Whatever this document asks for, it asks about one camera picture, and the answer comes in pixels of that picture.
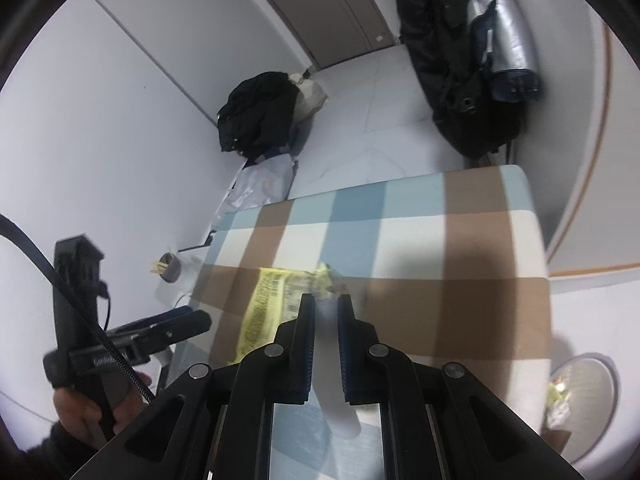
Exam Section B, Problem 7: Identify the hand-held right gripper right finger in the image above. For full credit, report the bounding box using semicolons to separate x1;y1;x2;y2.
336;294;586;480

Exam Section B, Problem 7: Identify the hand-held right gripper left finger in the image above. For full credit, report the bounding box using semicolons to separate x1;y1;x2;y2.
70;292;317;480

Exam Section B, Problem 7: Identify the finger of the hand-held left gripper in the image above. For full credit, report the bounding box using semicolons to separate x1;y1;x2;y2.
135;310;212;361
107;305;196;337

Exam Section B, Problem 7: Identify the white round bin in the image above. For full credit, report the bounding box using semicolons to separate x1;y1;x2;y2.
542;354;621;466

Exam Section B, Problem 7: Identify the person's left forearm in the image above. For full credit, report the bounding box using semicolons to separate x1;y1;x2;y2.
10;417;108;480

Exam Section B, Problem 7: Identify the person's left hand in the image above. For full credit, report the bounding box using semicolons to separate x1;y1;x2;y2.
52;372;153;453

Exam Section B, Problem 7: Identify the white bedside table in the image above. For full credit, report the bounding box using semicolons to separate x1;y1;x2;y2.
152;240;211;311

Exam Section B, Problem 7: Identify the brown cup with sticks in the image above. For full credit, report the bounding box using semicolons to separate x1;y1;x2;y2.
149;247;185;285

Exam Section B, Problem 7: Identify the yellow printed wrapper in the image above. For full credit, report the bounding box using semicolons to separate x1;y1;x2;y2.
231;266;326;366

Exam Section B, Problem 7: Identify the crumpled clear plastic wrapper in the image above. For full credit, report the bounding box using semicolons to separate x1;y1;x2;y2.
311;261;351;303

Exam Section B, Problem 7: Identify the plaid blanket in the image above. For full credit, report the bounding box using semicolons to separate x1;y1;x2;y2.
160;164;553;480

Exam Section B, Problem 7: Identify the clear plastic bag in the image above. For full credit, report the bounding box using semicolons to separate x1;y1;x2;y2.
212;152;298;223

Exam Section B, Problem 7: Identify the black clothes pile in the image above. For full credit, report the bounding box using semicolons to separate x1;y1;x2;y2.
217;71;301;158

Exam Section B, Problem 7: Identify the beige cloth bag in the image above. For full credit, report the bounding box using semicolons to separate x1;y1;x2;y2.
289;71;330;123

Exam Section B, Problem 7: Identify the black hanging jacket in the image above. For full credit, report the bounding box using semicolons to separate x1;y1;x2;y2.
382;0;526;158

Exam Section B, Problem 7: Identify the grey door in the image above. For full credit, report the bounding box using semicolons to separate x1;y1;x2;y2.
235;0;401;71

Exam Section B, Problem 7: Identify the silver folded umbrella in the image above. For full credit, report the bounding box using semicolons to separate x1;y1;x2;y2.
457;0;543;103

